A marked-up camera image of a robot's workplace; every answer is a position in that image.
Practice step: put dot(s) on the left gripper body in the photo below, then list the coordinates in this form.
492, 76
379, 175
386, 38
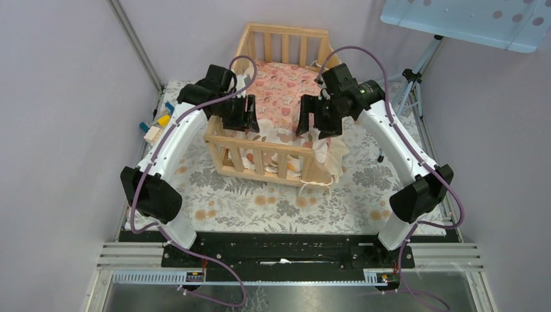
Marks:
233, 113

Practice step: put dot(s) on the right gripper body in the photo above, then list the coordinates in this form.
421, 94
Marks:
327, 116

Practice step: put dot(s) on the floral small pillow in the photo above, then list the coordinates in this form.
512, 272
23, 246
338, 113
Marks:
268, 132

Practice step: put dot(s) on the wooden pet bed frame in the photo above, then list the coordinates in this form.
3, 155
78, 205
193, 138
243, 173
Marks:
262, 161

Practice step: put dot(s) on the pink patterned bed cushion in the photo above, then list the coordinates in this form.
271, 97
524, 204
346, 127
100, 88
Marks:
278, 88

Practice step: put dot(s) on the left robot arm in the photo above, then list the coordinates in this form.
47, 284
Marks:
153, 201

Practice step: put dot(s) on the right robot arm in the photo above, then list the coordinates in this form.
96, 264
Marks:
424, 181

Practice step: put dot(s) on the black tripod stand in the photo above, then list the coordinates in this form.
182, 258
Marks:
409, 96

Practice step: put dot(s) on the blue toy item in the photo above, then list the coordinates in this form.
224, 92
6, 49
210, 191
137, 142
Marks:
153, 132

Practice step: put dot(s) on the grey diagonal pole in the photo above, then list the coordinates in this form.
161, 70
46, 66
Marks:
135, 42

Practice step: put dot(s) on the light blue perforated panel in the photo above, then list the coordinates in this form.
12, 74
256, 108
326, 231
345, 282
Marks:
513, 25

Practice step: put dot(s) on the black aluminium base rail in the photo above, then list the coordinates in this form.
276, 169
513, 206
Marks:
276, 258

